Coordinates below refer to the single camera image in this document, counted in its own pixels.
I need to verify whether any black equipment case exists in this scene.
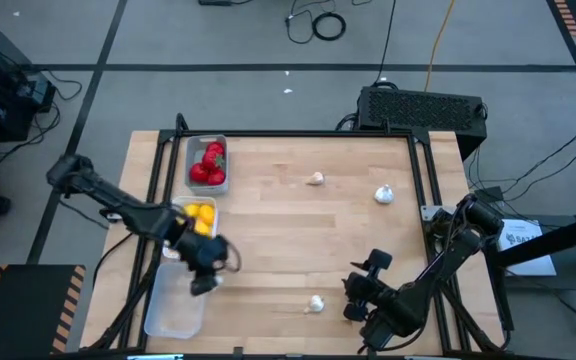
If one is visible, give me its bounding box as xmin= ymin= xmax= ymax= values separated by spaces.
xmin=0 ymin=25 xmax=58 ymax=145

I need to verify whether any black mesh computer case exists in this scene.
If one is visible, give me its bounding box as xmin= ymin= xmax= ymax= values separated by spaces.
xmin=356 ymin=85 xmax=488 ymax=161

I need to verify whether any yellow hanging cable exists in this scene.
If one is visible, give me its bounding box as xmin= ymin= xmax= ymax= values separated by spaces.
xmin=423 ymin=0 xmax=457 ymax=93

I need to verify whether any grey plastic basket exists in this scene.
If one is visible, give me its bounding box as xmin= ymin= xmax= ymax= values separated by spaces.
xmin=184 ymin=133 xmax=230 ymax=197

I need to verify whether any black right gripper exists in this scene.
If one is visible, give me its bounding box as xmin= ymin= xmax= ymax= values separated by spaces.
xmin=341 ymin=247 xmax=395 ymax=323

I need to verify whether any white printed paper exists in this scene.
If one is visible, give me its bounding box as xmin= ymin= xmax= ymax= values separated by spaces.
xmin=496 ymin=218 xmax=558 ymax=277

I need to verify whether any black cable with white plug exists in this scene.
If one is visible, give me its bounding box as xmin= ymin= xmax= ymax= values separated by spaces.
xmin=284 ymin=0 xmax=319 ymax=45

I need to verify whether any white plastic basket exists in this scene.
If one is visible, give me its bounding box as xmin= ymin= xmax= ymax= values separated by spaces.
xmin=161 ymin=195 xmax=220 ymax=261

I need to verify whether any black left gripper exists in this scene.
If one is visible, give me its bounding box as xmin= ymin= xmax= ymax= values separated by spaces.
xmin=171 ymin=226 xmax=233 ymax=298

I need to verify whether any coiled black cable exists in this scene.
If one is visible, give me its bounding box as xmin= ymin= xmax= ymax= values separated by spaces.
xmin=311 ymin=11 xmax=348 ymax=42

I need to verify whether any clear plastic basket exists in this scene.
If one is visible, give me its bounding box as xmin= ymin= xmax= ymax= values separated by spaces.
xmin=142 ymin=260 xmax=208 ymax=341

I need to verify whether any grey metal mounting plate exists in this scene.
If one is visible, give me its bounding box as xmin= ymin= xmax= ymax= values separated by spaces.
xmin=420 ymin=204 xmax=449 ymax=222

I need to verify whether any black hanging cable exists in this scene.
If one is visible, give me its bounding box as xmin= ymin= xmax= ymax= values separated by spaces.
xmin=373 ymin=0 xmax=398 ymax=85

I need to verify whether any black aluminium table frame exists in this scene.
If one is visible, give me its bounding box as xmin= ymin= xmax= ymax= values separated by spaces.
xmin=85 ymin=112 xmax=515 ymax=357

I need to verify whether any black metal beam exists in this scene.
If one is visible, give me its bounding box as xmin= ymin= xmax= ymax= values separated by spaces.
xmin=492 ymin=209 xmax=576 ymax=269

